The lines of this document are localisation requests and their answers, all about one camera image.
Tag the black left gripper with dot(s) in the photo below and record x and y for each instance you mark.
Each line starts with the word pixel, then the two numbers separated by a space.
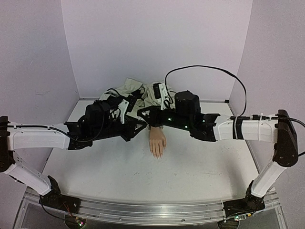
pixel 131 124

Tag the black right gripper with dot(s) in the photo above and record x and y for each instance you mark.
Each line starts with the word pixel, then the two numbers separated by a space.
pixel 151 114

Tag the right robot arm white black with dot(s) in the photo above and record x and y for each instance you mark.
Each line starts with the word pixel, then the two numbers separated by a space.
pixel 276 129

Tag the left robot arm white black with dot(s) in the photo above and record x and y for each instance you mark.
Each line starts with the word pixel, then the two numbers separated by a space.
pixel 100 121

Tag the mannequin hand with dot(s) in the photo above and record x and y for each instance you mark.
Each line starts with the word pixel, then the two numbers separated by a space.
pixel 157 142

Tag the beige jacket with black lining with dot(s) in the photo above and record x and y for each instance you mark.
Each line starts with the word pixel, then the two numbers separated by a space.
pixel 138 94

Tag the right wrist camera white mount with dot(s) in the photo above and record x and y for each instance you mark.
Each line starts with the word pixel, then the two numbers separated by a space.
pixel 164 95

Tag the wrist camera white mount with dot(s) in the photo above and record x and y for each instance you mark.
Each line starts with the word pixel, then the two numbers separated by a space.
pixel 164 95
pixel 123 105

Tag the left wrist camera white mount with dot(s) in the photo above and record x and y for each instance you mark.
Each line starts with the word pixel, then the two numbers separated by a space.
pixel 123 105

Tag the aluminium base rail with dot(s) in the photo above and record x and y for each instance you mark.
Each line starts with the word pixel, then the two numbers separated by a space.
pixel 65 212

